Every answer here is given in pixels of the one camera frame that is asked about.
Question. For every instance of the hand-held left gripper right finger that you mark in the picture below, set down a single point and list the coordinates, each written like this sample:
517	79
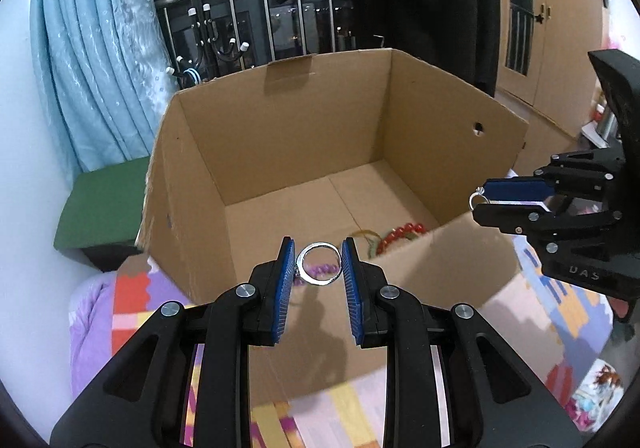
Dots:
352	288

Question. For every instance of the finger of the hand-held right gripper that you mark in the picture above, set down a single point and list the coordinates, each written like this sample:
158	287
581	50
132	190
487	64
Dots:
515	190
505	218

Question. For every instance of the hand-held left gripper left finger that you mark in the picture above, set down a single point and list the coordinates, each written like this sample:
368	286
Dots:
282	288

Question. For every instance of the silver bangle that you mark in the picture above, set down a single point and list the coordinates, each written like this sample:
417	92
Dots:
320	282

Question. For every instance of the cardboard box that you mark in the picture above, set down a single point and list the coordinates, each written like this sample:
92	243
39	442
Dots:
300	128

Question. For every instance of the metal kettle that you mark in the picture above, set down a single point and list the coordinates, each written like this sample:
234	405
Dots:
607	125

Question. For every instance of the cluttered white desk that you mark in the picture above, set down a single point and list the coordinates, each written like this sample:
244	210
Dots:
592	133

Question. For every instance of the wooden wardrobe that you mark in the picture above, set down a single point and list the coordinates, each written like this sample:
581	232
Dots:
565	53

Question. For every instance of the colourful printed blanket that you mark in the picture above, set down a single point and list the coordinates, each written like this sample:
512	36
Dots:
130	298

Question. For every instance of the black storage crate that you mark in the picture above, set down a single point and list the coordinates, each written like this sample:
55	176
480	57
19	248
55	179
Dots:
110	256

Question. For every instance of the green folded cloth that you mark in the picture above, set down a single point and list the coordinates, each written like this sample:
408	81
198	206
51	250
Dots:
100	203

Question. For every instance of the black hanging coat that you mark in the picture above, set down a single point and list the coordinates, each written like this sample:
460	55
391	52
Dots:
425	3

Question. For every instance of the light blue clothes hanger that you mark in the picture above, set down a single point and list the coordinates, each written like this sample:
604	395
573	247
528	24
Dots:
192	74

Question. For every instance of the light blue curtain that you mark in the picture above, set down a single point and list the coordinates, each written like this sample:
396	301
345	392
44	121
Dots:
90	53

